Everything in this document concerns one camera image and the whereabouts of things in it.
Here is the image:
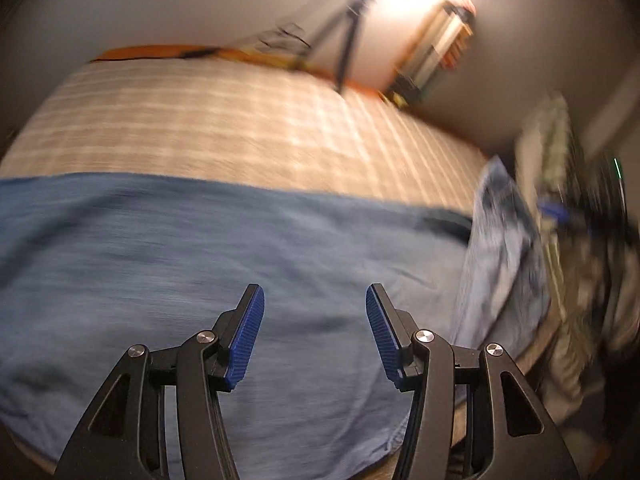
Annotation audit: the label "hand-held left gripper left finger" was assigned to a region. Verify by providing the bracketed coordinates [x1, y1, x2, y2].
[52, 284, 266, 480]

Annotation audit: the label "beige checked blanket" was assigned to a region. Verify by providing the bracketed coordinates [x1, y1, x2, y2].
[0, 57, 493, 221]

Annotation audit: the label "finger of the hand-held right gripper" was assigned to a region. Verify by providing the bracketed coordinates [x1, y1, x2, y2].
[536, 198, 597, 234]

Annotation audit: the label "green striped white pillow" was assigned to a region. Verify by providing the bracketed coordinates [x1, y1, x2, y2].
[515, 93, 586, 261]

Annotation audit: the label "pale crumpled cloth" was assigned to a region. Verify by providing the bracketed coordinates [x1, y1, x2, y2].
[542, 255, 632, 423]

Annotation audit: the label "blue denim pants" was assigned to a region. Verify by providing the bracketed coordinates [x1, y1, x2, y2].
[0, 156, 552, 467]

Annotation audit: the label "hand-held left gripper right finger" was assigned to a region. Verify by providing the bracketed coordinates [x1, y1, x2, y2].
[366, 283, 581, 480]

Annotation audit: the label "leaning framed pictures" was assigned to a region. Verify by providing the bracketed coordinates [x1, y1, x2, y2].
[384, 0, 477, 109]

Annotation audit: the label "black tripod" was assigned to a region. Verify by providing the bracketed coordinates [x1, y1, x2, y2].
[304, 0, 382, 94]

